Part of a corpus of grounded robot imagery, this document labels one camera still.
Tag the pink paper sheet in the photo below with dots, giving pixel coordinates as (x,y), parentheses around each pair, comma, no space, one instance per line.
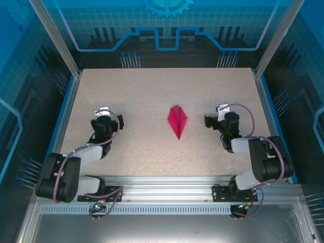
(177,121)

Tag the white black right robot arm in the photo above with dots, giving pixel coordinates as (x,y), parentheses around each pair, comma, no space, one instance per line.
(240,145)

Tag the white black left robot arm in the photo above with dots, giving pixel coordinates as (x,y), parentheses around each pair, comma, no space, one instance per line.
(88,154)

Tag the aluminium mounting beam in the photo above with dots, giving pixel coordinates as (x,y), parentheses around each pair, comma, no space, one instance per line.
(167,189)

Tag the grey metal tray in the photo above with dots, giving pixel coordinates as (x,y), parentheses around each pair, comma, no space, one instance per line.
(162,227)

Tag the aluminium side rail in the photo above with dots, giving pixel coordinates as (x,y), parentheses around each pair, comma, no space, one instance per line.
(64,126)
(271,126)

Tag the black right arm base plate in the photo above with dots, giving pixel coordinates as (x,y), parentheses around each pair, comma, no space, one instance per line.
(217,193)

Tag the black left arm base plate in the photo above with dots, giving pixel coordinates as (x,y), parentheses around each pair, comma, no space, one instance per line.
(80,197)

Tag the aluminium frame post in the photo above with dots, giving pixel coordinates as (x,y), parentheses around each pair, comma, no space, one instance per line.
(60,43)
(274,38)

